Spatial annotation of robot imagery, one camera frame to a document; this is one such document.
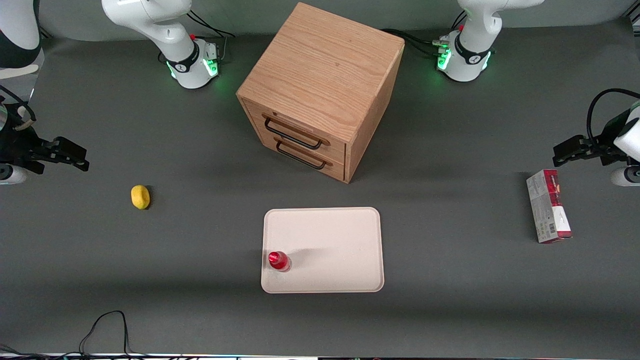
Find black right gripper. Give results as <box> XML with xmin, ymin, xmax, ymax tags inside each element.
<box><xmin>0</xmin><ymin>116</ymin><xmax>90</xmax><ymax>175</ymax></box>

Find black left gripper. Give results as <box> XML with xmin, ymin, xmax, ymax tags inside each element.
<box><xmin>552</xmin><ymin>109</ymin><xmax>632</xmax><ymax>168</ymax></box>

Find red coke bottle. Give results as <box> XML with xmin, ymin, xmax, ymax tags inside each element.
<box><xmin>268</xmin><ymin>250</ymin><xmax>292</xmax><ymax>273</ymax></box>

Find white rectangular tray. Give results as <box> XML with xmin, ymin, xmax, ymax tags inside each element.
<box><xmin>261</xmin><ymin>207</ymin><xmax>385</xmax><ymax>294</ymax></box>

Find grey and red carton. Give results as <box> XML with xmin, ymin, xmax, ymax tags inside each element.
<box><xmin>526</xmin><ymin>169</ymin><xmax>573</xmax><ymax>244</ymax></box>

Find yellow lemon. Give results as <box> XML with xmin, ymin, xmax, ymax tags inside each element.
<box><xmin>131</xmin><ymin>185</ymin><xmax>151</xmax><ymax>210</ymax></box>

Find wooden two-drawer cabinet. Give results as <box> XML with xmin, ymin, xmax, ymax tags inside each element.
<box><xmin>236</xmin><ymin>2</ymin><xmax>406</xmax><ymax>184</ymax></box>

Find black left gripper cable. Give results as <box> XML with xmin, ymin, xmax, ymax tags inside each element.
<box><xmin>587</xmin><ymin>88</ymin><xmax>640</xmax><ymax>147</ymax></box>

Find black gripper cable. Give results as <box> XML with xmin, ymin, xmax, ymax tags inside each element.
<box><xmin>0</xmin><ymin>85</ymin><xmax>38</xmax><ymax>133</ymax></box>
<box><xmin>587</xmin><ymin>88</ymin><xmax>640</xmax><ymax>147</ymax></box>

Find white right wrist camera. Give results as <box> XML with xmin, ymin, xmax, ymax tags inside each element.
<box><xmin>0</xmin><ymin>163</ymin><xmax>29</xmax><ymax>186</ymax></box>

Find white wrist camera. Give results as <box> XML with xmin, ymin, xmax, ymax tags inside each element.
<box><xmin>0</xmin><ymin>163</ymin><xmax>29</xmax><ymax>186</ymax></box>
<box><xmin>610</xmin><ymin>166</ymin><xmax>640</xmax><ymax>187</ymax></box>

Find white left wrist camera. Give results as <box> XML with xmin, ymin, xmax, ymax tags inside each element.
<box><xmin>610</xmin><ymin>166</ymin><xmax>640</xmax><ymax>187</ymax></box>

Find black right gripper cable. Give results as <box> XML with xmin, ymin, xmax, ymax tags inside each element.
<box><xmin>0</xmin><ymin>85</ymin><xmax>38</xmax><ymax>133</ymax></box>

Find thin black looped cable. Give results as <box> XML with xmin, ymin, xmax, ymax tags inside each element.
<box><xmin>79</xmin><ymin>310</ymin><xmax>132</xmax><ymax>358</ymax></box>

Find black left arm base cables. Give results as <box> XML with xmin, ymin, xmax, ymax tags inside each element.
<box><xmin>382</xmin><ymin>10</ymin><xmax>468</xmax><ymax>59</ymax></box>

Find black arm base cables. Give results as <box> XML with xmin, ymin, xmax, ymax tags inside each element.
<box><xmin>382</xmin><ymin>10</ymin><xmax>468</xmax><ymax>59</ymax></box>
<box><xmin>158</xmin><ymin>7</ymin><xmax>237</xmax><ymax>65</ymax></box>

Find black right arm base cables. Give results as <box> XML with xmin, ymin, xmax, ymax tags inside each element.
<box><xmin>158</xmin><ymin>7</ymin><xmax>237</xmax><ymax>65</ymax></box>

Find black metal drawer handle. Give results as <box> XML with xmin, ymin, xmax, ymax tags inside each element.
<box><xmin>275</xmin><ymin>141</ymin><xmax>328</xmax><ymax>170</ymax></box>
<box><xmin>263</xmin><ymin>116</ymin><xmax>324</xmax><ymax>150</ymax></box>

